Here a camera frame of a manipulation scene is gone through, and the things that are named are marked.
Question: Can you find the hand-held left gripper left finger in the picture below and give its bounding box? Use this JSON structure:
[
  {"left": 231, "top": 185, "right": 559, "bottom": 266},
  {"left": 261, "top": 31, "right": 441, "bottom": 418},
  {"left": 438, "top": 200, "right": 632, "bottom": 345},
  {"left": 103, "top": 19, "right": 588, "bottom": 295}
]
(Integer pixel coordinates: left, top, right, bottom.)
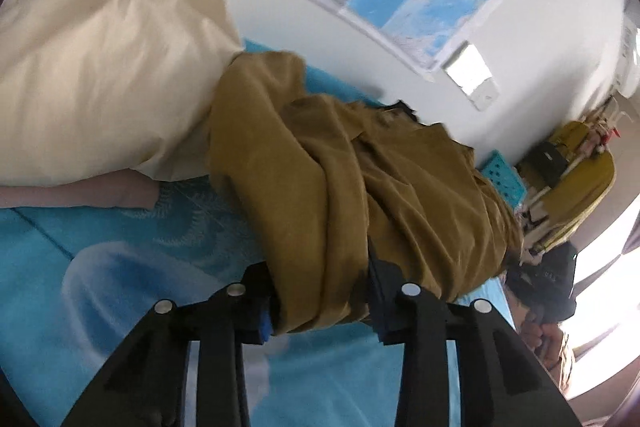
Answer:
[{"left": 75, "top": 263, "right": 275, "bottom": 427}]

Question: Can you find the cream pillow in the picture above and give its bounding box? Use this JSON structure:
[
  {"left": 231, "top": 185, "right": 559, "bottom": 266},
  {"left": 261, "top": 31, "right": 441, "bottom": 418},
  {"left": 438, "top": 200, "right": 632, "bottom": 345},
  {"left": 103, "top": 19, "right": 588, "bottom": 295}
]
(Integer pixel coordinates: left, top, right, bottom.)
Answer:
[{"left": 0, "top": 0, "right": 247, "bottom": 188}]

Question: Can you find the person's right hand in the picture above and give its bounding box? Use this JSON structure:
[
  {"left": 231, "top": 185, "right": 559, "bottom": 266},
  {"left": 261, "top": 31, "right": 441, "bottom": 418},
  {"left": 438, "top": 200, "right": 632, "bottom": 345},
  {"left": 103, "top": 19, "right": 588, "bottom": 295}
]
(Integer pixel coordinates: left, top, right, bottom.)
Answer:
[{"left": 517, "top": 311, "right": 568, "bottom": 375}]

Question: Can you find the pink cloth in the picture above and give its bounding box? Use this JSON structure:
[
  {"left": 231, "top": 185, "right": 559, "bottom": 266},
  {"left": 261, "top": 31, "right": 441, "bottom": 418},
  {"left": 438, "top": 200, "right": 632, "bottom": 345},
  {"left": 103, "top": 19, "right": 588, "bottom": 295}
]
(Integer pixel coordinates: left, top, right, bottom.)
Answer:
[{"left": 0, "top": 171, "right": 162, "bottom": 211}]

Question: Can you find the white wall appliance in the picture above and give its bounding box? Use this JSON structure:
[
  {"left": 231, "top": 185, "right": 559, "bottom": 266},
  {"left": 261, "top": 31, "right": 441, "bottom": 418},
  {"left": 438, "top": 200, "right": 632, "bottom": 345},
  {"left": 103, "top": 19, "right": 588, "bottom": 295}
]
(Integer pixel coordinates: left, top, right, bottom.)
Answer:
[{"left": 614, "top": 18, "right": 640, "bottom": 98}]

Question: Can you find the blue plastic rack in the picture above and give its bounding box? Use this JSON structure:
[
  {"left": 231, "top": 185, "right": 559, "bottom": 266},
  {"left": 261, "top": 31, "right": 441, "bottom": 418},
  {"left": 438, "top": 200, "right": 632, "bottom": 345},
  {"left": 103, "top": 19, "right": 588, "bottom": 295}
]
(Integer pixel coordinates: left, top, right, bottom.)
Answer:
[{"left": 479, "top": 150, "right": 529, "bottom": 214}]

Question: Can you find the yellow fabric chair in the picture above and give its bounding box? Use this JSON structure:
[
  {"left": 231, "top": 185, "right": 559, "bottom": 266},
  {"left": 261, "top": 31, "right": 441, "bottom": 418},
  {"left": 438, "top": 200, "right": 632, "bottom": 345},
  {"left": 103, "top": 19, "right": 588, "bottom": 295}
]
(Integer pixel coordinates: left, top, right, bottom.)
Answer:
[{"left": 516, "top": 120, "right": 617, "bottom": 254}]

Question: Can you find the brown large garment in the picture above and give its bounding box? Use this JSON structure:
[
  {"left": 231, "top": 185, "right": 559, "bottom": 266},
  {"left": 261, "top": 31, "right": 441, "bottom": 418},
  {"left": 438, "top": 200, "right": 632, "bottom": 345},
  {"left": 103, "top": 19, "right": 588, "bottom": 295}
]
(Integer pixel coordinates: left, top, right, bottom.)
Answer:
[{"left": 206, "top": 51, "right": 524, "bottom": 339}]

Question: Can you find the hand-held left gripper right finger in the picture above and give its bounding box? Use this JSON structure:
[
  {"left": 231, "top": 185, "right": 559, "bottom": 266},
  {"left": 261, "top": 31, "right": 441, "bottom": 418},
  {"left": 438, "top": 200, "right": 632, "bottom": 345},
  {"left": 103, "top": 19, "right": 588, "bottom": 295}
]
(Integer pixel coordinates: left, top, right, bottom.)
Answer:
[{"left": 369, "top": 246, "right": 584, "bottom": 427}]

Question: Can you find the white wall socket panel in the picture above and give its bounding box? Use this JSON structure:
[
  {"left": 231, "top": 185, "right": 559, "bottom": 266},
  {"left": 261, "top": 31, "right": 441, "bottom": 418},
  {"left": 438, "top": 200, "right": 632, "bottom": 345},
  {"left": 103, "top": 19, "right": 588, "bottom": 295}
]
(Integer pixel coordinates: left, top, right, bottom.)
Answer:
[{"left": 441, "top": 40, "right": 501, "bottom": 112}]

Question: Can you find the blue printed bedsheet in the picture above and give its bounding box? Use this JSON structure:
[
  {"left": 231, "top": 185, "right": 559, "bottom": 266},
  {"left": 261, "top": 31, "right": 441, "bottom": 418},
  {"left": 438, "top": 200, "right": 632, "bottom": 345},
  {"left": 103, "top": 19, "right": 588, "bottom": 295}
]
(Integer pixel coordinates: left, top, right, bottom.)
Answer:
[{"left": 0, "top": 38, "right": 521, "bottom": 427}]

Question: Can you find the black garment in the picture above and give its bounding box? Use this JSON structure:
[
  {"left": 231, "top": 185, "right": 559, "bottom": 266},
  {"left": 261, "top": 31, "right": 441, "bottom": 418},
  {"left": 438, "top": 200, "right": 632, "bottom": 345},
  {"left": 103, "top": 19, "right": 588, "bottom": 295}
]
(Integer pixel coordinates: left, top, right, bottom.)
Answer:
[{"left": 382, "top": 101, "right": 422, "bottom": 124}]

